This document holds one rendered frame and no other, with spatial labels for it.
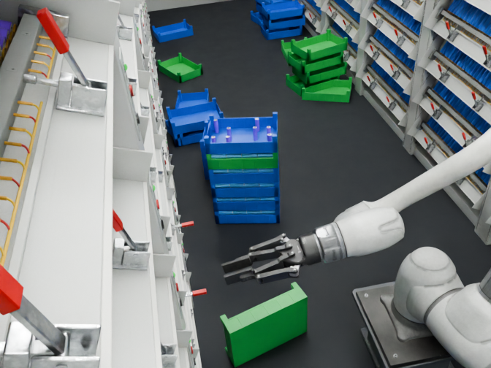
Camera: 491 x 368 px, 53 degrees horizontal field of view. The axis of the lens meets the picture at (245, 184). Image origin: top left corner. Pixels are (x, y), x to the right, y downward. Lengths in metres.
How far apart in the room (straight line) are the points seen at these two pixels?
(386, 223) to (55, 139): 0.91
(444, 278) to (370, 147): 1.42
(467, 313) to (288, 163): 1.49
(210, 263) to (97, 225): 1.84
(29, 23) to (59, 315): 0.35
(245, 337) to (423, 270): 0.63
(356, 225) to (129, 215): 0.67
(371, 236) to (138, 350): 0.78
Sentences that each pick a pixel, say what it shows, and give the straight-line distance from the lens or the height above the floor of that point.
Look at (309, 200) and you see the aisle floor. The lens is 2.44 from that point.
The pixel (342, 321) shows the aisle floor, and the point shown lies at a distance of 1.96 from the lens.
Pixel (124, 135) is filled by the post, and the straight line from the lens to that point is 0.67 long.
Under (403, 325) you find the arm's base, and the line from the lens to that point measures 1.68.
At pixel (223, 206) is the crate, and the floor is 0.11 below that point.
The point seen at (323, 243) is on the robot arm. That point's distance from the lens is 1.18.
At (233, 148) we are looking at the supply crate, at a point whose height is 0.43.
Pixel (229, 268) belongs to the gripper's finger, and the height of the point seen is 0.67.
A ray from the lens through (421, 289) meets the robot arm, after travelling 1.53.
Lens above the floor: 1.58
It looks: 38 degrees down
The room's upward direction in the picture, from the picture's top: 5 degrees counter-clockwise
